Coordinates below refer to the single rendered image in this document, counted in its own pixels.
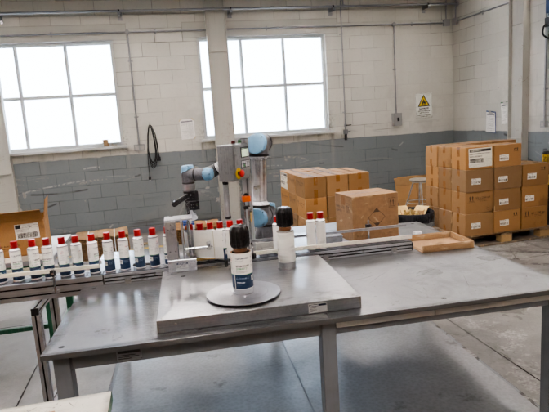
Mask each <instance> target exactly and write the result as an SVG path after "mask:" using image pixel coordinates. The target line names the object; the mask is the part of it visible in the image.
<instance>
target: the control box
mask: <svg viewBox="0 0 549 412"><path fill-rule="evenodd" d="M235 144H236V145H231V144H227V145H221V146H217V157H218V167H219V177H220V182H235V181H240V180H243V179H247V178H249V177H250V176H251V175H250V164H249V167H246V168H242V167H241V161H242V160H246V159H249V152H248V157H244V158H241V152H240V147H244V146H248V144H247V143H242V144H237V143H235ZM240 170H244V172H245V174H244V176H243V177H241V176H239V175H238V172H239V171H240Z"/></svg>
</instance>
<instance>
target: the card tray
mask: <svg viewBox="0 0 549 412"><path fill-rule="evenodd" d="M408 240H411V241H412V242H413V248H414V249H416V250H417V251H419V252H421V253H432V252H439V251H447V250H454V249H468V248H474V240H471V239H469V238H467V237H465V236H462V235H459V234H457V233H454V232H452V231H443V232H435V233H427V234H420V235H412V239H408Z"/></svg>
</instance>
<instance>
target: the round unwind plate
mask: <svg viewBox="0 0 549 412"><path fill-rule="evenodd" d="M253 286H254V287H253V288H254V292H253V293H251V294H248V295H235V294H233V285H232V282H231V283H228V284H223V285H220V286H217V287H216V288H214V289H211V290H210V291H209V292H208V294H207V299H208V300H209V301H210V302H213V303H215V304H218V305H223V306H247V305H253V304H258V303H261V302H266V301H269V300H271V299H272V298H275V297H276V296H278V295H279V293H280V287H279V286H278V285H276V284H273V283H270V282H266V281H260V280H254V281H253Z"/></svg>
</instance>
